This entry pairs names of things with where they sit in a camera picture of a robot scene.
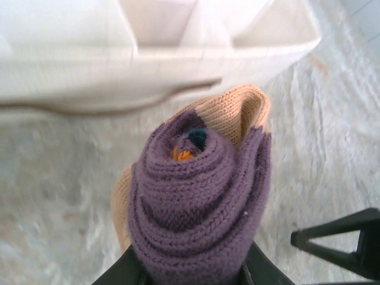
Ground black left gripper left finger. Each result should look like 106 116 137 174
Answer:
91 243 150 285

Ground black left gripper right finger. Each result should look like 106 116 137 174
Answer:
242 239 295 285

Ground purple and tan sock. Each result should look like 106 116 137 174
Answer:
110 83 273 285

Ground white fabric divider box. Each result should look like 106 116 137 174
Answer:
0 0 324 116

